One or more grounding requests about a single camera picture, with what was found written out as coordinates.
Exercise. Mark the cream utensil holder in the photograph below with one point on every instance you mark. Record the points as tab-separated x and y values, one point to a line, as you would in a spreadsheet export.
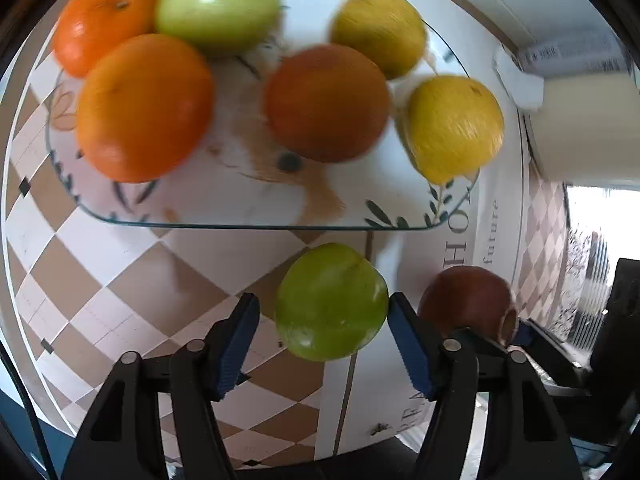
585	130

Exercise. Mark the dark red-orange persimmon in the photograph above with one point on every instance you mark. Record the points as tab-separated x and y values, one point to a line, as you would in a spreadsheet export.
327	102

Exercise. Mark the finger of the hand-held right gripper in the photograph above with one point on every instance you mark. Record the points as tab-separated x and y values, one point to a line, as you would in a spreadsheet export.
555	360

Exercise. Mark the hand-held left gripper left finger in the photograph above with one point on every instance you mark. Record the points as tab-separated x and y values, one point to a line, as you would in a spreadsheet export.
235	345

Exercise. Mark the floral patterned glass plate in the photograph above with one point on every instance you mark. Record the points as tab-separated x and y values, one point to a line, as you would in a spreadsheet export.
250	195

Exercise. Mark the small orange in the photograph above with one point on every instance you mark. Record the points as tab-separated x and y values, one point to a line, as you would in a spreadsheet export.
95	20

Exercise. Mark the yellow lemon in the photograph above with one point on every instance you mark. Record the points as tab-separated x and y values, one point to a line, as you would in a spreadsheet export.
380	32
452	125

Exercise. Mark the white tissue pack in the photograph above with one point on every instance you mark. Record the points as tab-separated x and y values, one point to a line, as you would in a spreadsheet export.
520	80

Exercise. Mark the white spray can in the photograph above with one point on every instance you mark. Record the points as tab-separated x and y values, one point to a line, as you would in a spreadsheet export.
575	52

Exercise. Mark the red-brown apple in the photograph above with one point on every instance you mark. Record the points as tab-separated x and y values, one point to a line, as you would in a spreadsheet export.
462	302

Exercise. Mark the large orange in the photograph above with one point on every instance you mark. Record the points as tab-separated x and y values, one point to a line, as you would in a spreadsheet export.
145	107

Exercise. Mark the window with grille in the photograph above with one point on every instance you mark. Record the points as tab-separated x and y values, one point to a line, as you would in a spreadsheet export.
595	270

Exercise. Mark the green apple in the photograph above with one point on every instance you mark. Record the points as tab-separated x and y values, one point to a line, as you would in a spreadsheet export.
330	302
217	5

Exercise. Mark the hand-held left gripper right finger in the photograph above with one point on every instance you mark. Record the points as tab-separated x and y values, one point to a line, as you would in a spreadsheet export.
412	350

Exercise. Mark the checkered table mat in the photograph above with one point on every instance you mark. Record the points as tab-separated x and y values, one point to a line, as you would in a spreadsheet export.
125	285

